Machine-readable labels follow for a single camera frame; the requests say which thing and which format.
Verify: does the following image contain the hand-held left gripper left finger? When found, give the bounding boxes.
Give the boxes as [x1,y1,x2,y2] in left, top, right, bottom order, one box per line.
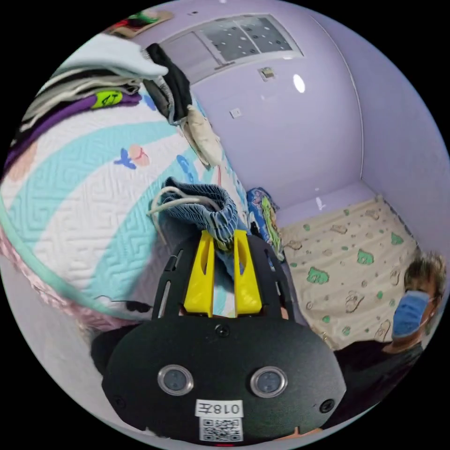
[183,230,213,318]

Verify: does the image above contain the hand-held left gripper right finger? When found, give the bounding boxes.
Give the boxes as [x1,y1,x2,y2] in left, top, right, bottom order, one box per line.
[233,229,262,316]

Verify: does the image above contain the blue jeans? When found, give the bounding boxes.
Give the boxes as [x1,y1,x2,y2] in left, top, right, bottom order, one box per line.
[147,176,249,283]

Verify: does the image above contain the colourful printed blanket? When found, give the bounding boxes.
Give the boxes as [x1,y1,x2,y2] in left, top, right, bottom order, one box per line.
[246,187,284,262]

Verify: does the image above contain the cream sheet with green print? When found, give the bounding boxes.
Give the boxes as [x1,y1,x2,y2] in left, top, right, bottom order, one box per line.
[278,195,435,351]

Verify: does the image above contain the bed with pastel quilt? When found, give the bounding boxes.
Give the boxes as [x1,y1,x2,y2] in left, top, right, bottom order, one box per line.
[0,92,283,328]

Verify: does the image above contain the cream cloth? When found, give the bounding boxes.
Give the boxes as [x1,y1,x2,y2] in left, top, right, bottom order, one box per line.
[182,105,223,167]

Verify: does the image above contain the person's body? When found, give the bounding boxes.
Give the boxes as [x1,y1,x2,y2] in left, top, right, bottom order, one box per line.
[320,251,448,430]

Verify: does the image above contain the pile of clothes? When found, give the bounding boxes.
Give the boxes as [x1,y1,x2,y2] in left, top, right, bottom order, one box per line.
[4,32,193,170]

